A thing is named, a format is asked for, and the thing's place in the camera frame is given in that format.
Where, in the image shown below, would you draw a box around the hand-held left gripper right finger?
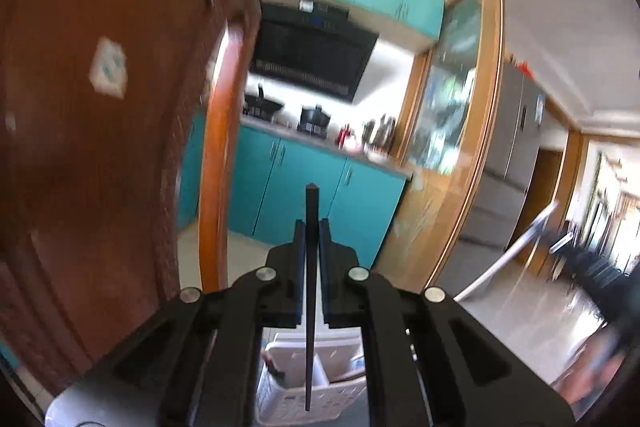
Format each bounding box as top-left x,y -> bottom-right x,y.
319,219 -> 576,427

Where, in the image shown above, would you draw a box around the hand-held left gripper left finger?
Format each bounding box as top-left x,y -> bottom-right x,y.
85,219 -> 307,427

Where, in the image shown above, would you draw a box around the black chopstick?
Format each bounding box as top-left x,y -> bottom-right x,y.
303,183 -> 321,412

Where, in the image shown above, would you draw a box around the white plastic utensil basket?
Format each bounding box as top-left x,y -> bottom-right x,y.
255,327 -> 368,425

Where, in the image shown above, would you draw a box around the white chopstick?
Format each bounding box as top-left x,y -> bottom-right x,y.
457,202 -> 561,303

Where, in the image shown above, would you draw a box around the teal lower kitchen cabinet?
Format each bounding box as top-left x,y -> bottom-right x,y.
177,114 -> 408,268

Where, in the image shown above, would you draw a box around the blue striped tablecloth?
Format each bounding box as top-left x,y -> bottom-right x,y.
555,322 -> 631,418

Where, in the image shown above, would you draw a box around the grey kitchen countertop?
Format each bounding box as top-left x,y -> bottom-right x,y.
240,114 -> 416,180

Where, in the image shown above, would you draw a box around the metal kitchen containers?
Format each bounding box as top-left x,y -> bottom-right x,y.
361,114 -> 398,152

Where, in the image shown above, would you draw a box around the black cooking pot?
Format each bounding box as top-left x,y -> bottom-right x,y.
297,104 -> 333,138

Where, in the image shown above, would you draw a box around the black wok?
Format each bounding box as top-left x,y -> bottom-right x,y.
242,84 -> 286,118

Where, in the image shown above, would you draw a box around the silver refrigerator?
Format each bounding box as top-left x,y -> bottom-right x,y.
457,59 -> 548,253

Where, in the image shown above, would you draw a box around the wood framed glass sliding door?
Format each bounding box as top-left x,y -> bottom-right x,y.
375,0 -> 506,298

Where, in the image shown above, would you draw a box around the black range hood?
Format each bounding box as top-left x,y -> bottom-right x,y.
249,0 -> 380,104

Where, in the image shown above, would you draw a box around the carved wooden chair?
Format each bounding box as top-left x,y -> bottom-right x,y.
0,0 -> 263,408

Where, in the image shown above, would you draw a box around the white sticker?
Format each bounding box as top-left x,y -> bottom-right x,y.
89,38 -> 128,98

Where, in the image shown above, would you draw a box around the orange wooden door frame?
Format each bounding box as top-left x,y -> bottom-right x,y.
197,14 -> 251,295

